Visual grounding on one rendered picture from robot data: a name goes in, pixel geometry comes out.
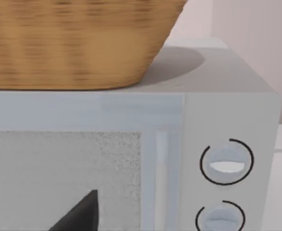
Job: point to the woven wicker basket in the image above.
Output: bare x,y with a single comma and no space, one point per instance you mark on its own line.
71,43

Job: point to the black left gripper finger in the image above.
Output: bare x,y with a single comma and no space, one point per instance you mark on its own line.
84,214

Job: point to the pale microwave knob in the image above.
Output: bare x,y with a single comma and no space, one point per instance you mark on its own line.
220,217
226,161

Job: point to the pale microwave door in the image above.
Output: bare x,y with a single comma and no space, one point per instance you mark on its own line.
83,154

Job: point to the pale microwave oven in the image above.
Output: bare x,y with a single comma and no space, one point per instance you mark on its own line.
227,108

